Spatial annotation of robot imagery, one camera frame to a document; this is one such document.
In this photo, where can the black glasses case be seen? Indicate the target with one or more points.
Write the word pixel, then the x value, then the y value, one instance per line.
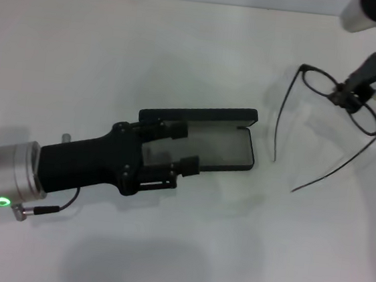
pixel 224 145

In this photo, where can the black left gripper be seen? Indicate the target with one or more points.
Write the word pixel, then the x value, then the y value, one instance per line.
pixel 98 162

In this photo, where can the black glasses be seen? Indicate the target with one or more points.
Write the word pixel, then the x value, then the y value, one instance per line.
pixel 304 68

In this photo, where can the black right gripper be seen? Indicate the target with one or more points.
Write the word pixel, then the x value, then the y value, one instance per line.
pixel 366 74

